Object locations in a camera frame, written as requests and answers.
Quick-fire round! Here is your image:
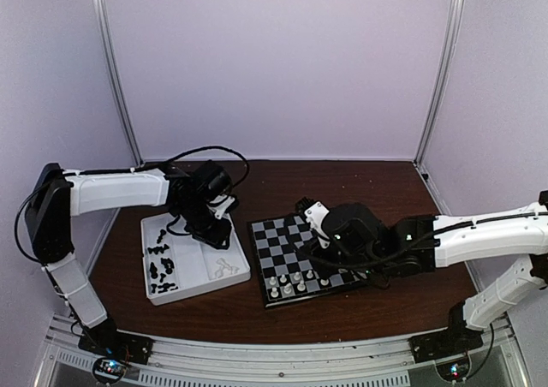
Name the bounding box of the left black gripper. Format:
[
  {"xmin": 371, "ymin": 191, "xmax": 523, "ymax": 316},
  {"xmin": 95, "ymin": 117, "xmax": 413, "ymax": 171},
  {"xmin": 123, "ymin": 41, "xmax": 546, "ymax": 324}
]
[{"xmin": 176, "ymin": 199, "xmax": 232, "ymax": 250}]

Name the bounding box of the right black cable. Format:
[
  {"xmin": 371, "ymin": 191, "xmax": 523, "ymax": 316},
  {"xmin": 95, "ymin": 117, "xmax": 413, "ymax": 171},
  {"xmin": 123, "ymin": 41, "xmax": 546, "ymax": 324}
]
[{"xmin": 295, "ymin": 196, "xmax": 386, "ymax": 277}]

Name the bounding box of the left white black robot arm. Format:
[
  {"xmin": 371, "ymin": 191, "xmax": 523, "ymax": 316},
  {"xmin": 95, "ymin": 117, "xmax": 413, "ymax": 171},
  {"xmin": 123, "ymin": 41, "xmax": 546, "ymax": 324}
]
[{"xmin": 14, "ymin": 160, "xmax": 237, "ymax": 356}]

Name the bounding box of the black chess pieces pile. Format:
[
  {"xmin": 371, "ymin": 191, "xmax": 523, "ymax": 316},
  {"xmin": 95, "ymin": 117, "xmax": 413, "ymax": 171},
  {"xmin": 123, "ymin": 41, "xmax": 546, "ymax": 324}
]
[{"xmin": 144, "ymin": 228, "xmax": 179, "ymax": 296}]

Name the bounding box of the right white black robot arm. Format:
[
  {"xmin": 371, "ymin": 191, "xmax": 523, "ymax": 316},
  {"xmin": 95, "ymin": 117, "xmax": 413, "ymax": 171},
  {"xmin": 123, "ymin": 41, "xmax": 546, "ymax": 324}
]
[{"xmin": 306, "ymin": 192, "xmax": 547, "ymax": 354}]

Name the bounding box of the front aluminium rail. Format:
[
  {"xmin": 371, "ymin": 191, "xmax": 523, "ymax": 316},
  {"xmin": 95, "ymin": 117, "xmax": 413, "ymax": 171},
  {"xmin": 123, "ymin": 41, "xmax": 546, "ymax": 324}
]
[{"xmin": 36, "ymin": 313, "xmax": 526, "ymax": 387}]

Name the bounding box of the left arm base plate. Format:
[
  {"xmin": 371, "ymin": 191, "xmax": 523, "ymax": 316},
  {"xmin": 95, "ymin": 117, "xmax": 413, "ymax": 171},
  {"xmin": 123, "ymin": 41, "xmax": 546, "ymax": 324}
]
[{"xmin": 78, "ymin": 332, "xmax": 153, "ymax": 365}]

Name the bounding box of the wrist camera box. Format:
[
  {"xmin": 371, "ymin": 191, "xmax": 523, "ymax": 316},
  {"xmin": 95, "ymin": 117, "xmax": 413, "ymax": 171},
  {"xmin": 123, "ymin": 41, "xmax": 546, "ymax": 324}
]
[
  {"xmin": 192, "ymin": 160, "xmax": 232, "ymax": 202},
  {"xmin": 321, "ymin": 203, "xmax": 385, "ymax": 259}
]

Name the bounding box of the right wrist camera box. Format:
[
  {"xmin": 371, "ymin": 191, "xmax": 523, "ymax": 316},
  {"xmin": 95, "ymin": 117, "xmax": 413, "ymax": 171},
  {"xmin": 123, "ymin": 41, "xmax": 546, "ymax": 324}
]
[{"xmin": 321, "ymin": 203, "xmax": 385, "ymax": 259}]

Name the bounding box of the right controller circuit board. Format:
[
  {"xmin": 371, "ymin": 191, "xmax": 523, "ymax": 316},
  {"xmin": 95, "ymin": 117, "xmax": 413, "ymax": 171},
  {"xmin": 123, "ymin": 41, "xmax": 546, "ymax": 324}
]
[{"xmin": 436, "ymin": 358, "xmax": 471, "ymax": 383}]

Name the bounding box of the black white chess board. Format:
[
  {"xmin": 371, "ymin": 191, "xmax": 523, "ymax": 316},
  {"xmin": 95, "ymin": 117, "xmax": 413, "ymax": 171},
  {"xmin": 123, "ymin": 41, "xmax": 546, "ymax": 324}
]
[{"xmin": 247, "ymin": 216, "xmax": 366, "ymax": 309}]

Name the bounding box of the white compartment tray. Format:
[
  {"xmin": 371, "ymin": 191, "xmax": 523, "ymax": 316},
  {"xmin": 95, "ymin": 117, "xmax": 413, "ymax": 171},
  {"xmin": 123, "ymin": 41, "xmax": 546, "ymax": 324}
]
[{"xmin": 140, "ymin": 213, "xmax": 251, "ymax": 306}]

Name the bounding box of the controller circuit board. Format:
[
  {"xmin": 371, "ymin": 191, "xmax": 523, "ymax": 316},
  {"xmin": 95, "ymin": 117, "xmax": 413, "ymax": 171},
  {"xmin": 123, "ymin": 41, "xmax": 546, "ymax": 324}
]
[
  {"xmin": 92, "ymin": 357, "xmax": 128, "ymax": 384},
  {"xmin": 436, "ymin": 358, "xmax": 471, "ymax": 383}
]

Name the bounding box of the black cable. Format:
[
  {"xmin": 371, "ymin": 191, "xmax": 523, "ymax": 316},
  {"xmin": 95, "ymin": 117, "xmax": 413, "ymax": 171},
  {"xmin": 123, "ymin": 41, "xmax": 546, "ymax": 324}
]
[
  {"xmin": 140, "ymin": 146, "xmax": 252, "ymax": 191},
  {"xmin": 295, "ymin": 196, "xmax": 386, "ymax": 277}
]

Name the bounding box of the white chess pieces pile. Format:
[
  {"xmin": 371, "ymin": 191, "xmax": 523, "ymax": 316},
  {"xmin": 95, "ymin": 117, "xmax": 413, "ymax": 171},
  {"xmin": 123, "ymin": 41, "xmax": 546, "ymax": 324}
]
[{"xmin": 214, "ymin": 258, "xmax": 239, "ymax": 279}]

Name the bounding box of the aluminium frame post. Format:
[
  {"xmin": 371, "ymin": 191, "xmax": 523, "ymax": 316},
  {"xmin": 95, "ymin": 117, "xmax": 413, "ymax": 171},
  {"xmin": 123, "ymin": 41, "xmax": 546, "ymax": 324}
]
[
  {"xmin": 92, "ymin": 0, "xmax": 143, "ymax": 164},
  {"xmin": 414, "ymin": 0, "xmax": 465, "ymax": 168}
]

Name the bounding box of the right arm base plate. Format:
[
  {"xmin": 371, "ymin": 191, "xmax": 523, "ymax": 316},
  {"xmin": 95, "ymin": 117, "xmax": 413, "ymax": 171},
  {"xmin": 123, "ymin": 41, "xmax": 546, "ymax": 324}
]
[{"xmin": 408, "ymin": 330, "xmax": 483, "ymax": 363}]

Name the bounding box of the left controller circuit board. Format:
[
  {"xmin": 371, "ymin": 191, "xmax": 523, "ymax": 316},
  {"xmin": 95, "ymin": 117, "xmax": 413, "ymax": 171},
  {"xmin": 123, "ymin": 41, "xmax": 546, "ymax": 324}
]
[{"xmin": 92, "ymin": 357, "xmax": 128, "ymax": 384}]

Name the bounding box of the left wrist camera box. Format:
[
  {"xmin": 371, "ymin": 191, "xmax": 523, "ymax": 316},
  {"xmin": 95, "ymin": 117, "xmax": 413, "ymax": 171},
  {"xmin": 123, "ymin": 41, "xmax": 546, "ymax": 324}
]
[{"xmin": 192, "ymin": 160, "xmax": 232, "ymax": 202}]

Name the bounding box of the right aluminium frame post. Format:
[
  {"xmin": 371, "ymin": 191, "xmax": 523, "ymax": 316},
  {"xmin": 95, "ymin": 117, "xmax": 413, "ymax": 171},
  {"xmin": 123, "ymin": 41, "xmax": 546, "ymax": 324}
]
[{"xmin": 414, "ymin": 0, "xmax": 465, "ymax": 168}]

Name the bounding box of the left black cable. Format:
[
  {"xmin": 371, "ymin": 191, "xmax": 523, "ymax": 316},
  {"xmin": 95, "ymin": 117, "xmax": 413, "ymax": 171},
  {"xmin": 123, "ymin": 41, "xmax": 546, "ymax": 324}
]
[{"xmin": 140, "ymin": 146, "xmax": 252, "ymax": 191}]

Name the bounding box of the left aluminium frame post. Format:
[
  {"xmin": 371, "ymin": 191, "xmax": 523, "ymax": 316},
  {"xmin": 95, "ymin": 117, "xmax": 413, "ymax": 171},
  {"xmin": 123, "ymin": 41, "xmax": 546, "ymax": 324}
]
[{"xmin": 92, "ymin": 0, "xmax": 143, "ymax": 164}]

